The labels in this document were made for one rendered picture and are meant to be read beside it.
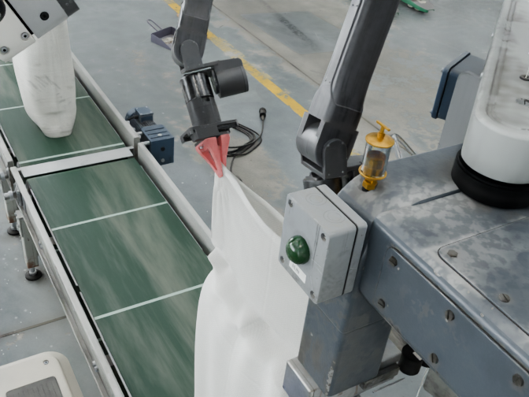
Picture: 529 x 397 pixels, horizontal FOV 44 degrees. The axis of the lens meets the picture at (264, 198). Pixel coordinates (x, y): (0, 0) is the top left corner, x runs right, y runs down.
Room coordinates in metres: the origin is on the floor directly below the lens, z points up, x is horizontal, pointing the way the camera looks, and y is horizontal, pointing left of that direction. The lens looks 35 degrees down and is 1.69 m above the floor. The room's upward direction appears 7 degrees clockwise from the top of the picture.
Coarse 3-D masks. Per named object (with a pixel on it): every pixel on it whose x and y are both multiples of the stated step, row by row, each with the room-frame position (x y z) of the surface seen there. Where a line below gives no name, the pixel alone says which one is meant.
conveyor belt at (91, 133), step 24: (0, 72) 2.60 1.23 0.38; (0, 96) 2.39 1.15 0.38; (0, 120) 2.20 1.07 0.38; (24, 120) 2.22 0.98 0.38; (96, 120) 2.28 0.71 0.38; (24, 144) 2.04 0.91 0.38; (48, 144) 2.06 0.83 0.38; (72, 144) 2.08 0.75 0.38; (96, 144) 2.10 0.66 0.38; (120, 144) 2.12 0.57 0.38; (72, 168) 1.98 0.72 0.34
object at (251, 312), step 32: (224, 192) 1.03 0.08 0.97; (224, 224) 1.02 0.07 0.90; (256, 224) 0.90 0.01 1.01; (224, 256) 1.01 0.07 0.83; (256, 256) 0.88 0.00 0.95; (224, 288) 0.93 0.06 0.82; (256, 288) 0.87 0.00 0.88; (288, 288) 0.81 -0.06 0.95; (224, 320) 0.87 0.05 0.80; (256, 320) 0.85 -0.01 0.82; (288, 320) 0.80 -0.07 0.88; (224, 352) 0.84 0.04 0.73; (256, 352) 0.78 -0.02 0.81; (288, 352) 0.78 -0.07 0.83; (224, 384) 0.83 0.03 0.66; (256, 384) 0.75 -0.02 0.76
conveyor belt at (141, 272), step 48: (48, 192) 1.76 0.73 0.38; (96, 192) 1.79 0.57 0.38; (144, 192) 1.82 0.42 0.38; (96, 240) 1.54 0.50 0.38; (144, 240) 1.57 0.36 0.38; (192, 240) 1.60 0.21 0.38; (96, 288) 1.33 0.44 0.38; (144, 288) 1.36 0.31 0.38; (192, 288) 1.38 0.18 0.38; (96, 336) 1.23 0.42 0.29; (144, 336) 1.18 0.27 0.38; (192, 336) 1.20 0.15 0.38; (144, 384) 1.02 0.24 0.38; (192, 384) 1.04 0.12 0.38
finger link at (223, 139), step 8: (200, 128) 1.06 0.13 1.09; (208, 128) 1.07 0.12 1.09; (216, 128) 1.07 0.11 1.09; (192, 136) 1.05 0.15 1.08; (200, 136) 1.05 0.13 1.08; (208, 136) 1.06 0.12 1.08; (216, 136) 1.07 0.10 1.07; (224, 136) 1.07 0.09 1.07; (224, 144) 1.06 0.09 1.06; (224, 152) 1.06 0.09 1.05; (224, 160) 1.05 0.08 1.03
